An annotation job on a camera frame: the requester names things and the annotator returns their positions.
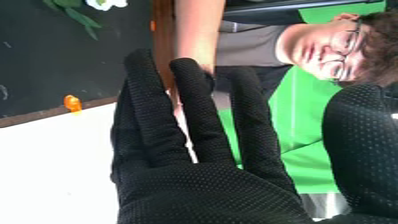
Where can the white sheet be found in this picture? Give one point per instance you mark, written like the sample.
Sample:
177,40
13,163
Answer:
54,173

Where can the dark mat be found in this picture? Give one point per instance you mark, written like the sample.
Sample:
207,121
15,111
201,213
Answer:
54,66

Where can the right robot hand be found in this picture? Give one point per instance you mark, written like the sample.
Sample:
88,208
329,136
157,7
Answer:
201,193

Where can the person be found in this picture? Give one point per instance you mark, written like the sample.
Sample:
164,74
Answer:
308,50

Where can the green sprig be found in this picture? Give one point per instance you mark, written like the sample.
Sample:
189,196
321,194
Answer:
82,18

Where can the white flower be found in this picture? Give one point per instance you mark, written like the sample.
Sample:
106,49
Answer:
107,4

